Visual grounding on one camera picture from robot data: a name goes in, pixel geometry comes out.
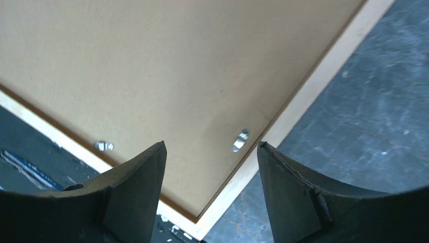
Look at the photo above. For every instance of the brown fibreboard backing board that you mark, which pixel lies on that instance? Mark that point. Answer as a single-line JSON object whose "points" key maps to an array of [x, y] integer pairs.
{"points": [[167, 84]]}

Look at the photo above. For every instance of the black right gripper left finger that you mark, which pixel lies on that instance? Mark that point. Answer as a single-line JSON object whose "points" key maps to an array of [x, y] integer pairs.
{"points": [[100, 211]]}

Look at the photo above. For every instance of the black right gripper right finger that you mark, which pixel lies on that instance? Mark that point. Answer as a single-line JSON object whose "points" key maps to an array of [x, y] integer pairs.
{"points": [[304, 205]]}

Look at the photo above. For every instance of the brown wooden picture frame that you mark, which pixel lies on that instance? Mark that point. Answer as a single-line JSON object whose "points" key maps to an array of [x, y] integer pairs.
{"points": [[301, 100]]}

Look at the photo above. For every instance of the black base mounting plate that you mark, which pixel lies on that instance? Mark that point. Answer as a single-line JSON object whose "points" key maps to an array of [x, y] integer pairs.
{"points": [[33, 167]]}

